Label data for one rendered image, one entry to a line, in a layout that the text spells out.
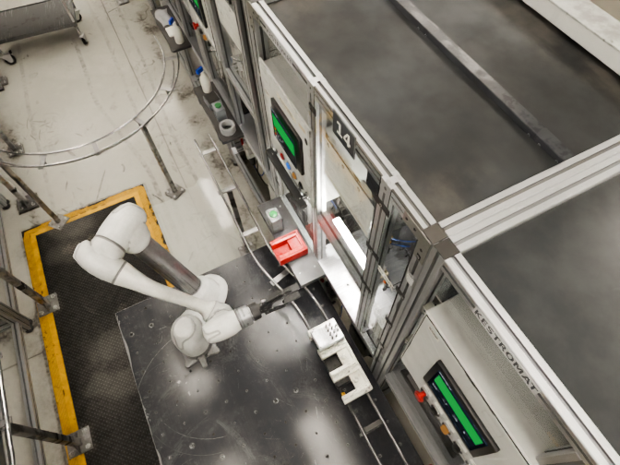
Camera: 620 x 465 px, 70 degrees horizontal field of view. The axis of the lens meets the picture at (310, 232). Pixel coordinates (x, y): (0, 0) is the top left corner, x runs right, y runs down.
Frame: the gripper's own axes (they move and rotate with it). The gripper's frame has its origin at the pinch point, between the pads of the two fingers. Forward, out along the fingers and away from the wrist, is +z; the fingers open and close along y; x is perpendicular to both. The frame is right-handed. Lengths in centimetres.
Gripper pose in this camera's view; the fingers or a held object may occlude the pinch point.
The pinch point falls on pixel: (293, 292)
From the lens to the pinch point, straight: 194.5
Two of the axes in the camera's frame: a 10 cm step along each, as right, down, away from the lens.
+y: -0.3, -5.0, -8.6
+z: 8.9, -4.1, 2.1
